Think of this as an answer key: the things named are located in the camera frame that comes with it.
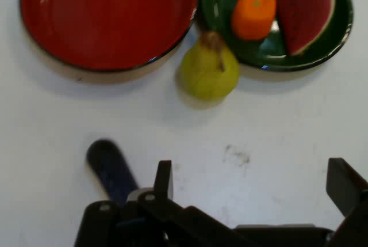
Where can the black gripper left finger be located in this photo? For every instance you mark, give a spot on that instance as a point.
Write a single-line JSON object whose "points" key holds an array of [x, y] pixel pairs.
{"points": [[162, 180]]}

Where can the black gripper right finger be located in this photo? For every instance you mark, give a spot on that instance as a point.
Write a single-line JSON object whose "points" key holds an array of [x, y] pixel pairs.
{"points": [[343, 185]]}

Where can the orange toy mandarin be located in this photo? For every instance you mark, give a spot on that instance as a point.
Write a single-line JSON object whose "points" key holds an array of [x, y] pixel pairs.
{"points": [[253, 13]]}

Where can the dark blue rounded object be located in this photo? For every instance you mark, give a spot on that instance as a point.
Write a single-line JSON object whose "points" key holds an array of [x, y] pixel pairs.
{"points": [[110, 166]]}

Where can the green toy pear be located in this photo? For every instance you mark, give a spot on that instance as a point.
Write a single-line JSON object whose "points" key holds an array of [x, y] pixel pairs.
{"points": [[208, 74]]}

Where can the red enamel plate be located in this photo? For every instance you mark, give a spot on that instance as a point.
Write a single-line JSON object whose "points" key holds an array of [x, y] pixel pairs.
{"points": [[106, 16]]}

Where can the toy watermelon slice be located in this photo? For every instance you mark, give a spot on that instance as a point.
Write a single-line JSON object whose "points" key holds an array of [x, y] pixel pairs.
{"points": [[302, 8]]}

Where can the green enamel plate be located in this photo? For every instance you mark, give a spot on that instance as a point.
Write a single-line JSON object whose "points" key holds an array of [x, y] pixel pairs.
{"points": [[227, 8]]}

